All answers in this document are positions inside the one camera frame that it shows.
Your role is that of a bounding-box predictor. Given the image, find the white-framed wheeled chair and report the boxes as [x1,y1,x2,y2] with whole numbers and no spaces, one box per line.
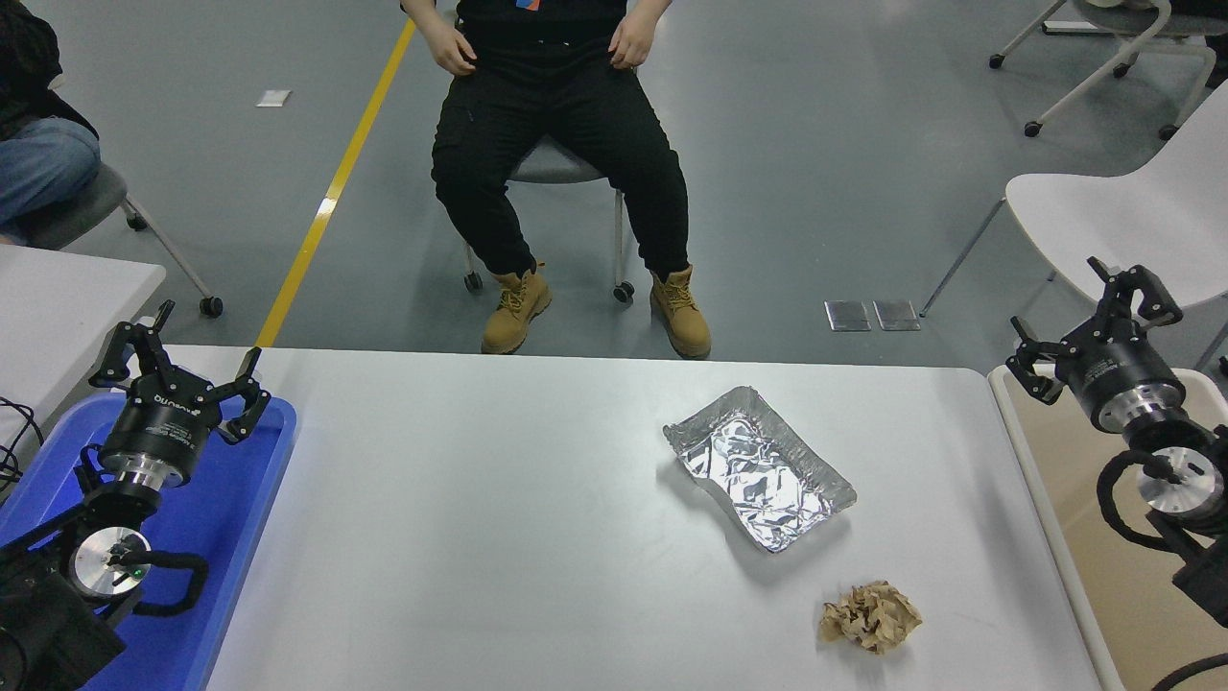
[988,0,1228,141]

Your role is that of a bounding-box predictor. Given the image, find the white side table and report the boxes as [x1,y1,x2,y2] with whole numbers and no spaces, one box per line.
[0,245,167,452]

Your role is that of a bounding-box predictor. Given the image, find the person with tan boots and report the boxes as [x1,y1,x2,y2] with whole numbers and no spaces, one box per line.
[401,0,713,360]

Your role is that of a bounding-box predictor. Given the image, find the black cable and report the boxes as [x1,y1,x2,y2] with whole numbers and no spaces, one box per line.
[0,396,45,495]

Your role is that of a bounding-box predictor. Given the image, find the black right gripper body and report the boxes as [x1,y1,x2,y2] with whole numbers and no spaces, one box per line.
[1060,331,1179,423]

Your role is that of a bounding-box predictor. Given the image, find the large pale bin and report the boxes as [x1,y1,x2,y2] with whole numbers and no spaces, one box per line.
[988,365,1228,691]

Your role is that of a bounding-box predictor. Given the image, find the person in blue jeans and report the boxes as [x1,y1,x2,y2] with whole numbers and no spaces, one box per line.
[0,0,102,246]

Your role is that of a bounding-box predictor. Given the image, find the person's right hand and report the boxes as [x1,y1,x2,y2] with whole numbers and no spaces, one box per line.
[422,17,478,78]

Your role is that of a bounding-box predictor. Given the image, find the tan paper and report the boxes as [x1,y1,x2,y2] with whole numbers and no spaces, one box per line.
[817,580,924,655]

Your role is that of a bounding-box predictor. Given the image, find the blue plastic tray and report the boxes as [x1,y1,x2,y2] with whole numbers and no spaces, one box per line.
[0,392,298,691]

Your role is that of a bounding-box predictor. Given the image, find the grey wheeled chair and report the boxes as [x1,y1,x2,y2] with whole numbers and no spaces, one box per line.
[19,161,224,319]
[463,134,636,304]

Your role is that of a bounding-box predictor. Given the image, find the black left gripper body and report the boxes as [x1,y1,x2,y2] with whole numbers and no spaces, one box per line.
[100,376,222,481]

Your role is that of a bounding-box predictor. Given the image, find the person's left hand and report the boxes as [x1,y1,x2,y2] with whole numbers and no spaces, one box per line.
[609,14,656,70]

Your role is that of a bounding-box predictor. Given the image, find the white plastic chair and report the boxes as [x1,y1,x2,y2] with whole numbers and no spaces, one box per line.
[919,82,1228,377]

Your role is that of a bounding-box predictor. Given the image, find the silver foil tray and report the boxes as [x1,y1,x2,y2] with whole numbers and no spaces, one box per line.
[662,386,859,555]

